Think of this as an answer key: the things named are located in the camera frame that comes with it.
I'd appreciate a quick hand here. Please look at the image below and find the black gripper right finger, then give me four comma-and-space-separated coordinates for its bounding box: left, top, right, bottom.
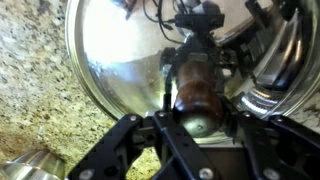
230, 111, 320, 180

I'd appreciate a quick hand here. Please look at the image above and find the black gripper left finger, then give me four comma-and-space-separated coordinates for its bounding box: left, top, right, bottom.
152, 111, 220, 180

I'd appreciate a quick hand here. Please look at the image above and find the steel lid with wooden knob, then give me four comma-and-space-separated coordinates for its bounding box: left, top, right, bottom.
65, 0, 320, 137

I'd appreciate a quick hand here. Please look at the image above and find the small steel bowl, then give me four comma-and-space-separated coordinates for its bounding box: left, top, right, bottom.
0, 150, 65, 180

